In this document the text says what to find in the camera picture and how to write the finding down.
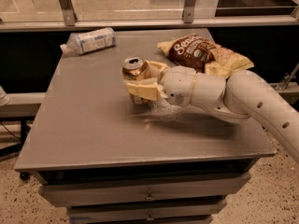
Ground grey drawer cabinet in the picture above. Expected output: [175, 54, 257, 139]
[16, 30, 274, 224]

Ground grey drawer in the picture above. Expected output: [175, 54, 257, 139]
[38, 172, 250, 207]
[67, 200, 227, 224]

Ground clear plastic water bottle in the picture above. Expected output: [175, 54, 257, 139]
[60, 27, 116, 55]

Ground lower drawer knob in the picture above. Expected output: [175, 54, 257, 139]
[146, 215, 155, 222]

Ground brown yellow chip bag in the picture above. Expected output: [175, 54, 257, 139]
[157, 34, 254, 78]

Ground lower grey drawer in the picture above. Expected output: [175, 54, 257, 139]
[67, 200, 227, 224]

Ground upper drawer knob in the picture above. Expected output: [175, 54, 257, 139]
[145, 195, 155, 202]

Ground metal railing frame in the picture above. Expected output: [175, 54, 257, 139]
[0, 0, 299, 32]

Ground orange soda can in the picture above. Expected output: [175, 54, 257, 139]
[121, 56, 152, 105]

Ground drawer knob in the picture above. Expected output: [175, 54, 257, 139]
[146, 215, 155, 222]
[145, 195, 155, 202]

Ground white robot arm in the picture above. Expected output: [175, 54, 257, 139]
[122, 57, 299, 162]

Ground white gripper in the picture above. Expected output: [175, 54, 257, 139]
[124, 61, 196, 107]

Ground upper grey drawer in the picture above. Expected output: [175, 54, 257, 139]
[38, 172, 250, 207]

